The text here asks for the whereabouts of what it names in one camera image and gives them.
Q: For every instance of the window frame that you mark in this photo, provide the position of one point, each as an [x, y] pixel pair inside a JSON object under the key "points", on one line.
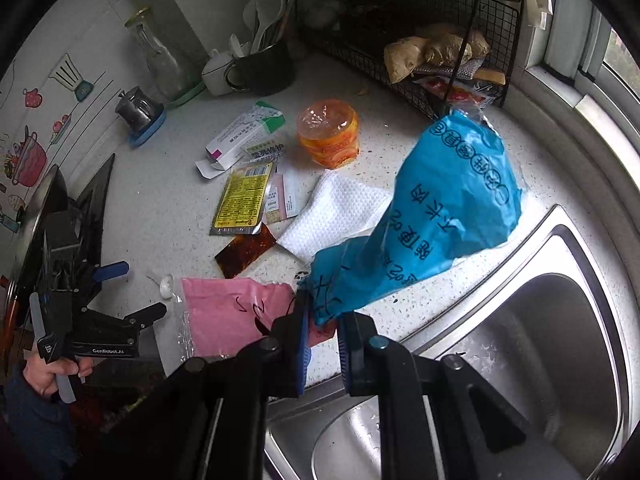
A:
{"points": [[565, 50]]}

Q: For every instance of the black gas stove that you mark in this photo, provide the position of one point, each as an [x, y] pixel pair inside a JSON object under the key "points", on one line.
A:
{"points": [[97, 195]]}

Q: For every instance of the glass carafe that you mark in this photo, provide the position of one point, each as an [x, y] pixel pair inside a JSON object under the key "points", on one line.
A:
{"points": [[165, 70]]}

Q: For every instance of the small white spoon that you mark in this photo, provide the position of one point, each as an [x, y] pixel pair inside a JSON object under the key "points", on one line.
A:
{"points": [[237, 45]]}

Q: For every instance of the garlic bulbs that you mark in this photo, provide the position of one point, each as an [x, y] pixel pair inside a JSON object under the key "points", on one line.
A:
{"points": [[322, 12]]}

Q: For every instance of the pink white sachet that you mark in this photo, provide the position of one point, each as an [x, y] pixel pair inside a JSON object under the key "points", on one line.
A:
{"points": [[282, 205]]}

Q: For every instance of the ginger piece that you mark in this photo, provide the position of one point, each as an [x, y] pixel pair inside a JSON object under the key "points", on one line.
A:
{"points": [[450, 45], [402, 60]]}

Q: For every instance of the wooden chopsticks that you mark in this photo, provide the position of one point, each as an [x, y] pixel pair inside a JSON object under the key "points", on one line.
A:
{"points": [[287, 10]]}

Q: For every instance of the pink plastic bag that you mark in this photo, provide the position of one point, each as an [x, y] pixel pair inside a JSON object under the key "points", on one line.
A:
{"points": [[225, 310]]}

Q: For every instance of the green tray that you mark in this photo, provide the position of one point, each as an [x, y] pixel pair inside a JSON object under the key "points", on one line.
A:
{"points": [[192, 94]]}

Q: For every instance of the black mug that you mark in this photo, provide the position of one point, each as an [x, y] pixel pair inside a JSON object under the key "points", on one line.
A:
{"points": [[265, 70]]}

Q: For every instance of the red sauce packet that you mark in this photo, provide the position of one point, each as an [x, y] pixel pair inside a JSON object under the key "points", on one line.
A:
{"points": [[245, 252]]}

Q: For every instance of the kitchen wall sticker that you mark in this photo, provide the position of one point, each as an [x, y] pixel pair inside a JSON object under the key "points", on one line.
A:
{"points": [[30, 155]]}

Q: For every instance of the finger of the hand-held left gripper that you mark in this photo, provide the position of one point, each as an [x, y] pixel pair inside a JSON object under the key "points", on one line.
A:
{"points": [[147, 314], [112, 270]]}

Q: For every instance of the stainless steel sink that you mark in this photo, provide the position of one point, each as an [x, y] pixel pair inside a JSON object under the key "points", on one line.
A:
{"points": [[525, 335]]}

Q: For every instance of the blue tray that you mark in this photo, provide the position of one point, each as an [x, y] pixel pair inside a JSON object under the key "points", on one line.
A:
{"points": [[150, 132]]}

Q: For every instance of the steel oil pot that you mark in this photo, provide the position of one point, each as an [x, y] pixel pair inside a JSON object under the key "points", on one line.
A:
{"points": [[135, 110]]}

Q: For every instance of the pile of seasoning packets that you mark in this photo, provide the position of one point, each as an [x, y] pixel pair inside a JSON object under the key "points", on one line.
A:
{"points": [[465, 95]]}

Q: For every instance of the white cloth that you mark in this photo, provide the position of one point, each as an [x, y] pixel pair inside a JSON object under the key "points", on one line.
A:
{"points": [[335, 210]]}

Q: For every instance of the small white cap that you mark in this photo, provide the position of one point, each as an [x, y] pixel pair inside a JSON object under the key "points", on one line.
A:
{"points": [[166, 286]]}

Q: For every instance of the person's left hand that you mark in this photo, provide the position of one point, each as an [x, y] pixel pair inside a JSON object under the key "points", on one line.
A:
{"points": [[42, 375]]}

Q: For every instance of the white green medicine box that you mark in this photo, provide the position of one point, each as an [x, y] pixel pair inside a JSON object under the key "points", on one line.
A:
{"points": [[240, 132]]}

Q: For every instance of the person's left forearm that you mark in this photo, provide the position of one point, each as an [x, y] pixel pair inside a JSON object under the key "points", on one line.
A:
{"points": [[30, 425]]}

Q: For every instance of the orange plastic cup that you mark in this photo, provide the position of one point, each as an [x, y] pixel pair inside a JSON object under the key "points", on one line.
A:
{"points": [[327, 140]]}

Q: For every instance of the yellow foil sachet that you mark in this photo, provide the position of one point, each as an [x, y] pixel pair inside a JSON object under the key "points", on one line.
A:
{"points": [[242, 195]]}

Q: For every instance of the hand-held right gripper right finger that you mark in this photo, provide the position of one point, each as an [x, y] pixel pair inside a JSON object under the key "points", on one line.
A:
{"points": [[347, 360]]}

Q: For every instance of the blue plastic bag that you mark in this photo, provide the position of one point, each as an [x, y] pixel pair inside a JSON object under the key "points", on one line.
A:
{"points": [[450, 195]]}

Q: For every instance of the white lidded jar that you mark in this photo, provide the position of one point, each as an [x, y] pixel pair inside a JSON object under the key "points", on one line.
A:
{"points": [[215, 75]]}

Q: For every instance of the white rice paddle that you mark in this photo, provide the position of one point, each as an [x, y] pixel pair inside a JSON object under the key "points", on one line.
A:
{"points": [[270, 10]]}

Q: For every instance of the white soup spoon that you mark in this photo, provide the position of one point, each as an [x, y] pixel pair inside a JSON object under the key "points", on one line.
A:
{"points": [[250, 20]]}

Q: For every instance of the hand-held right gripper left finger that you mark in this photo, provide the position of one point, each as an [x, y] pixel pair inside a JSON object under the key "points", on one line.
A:
{"points": [[302, 355]]}

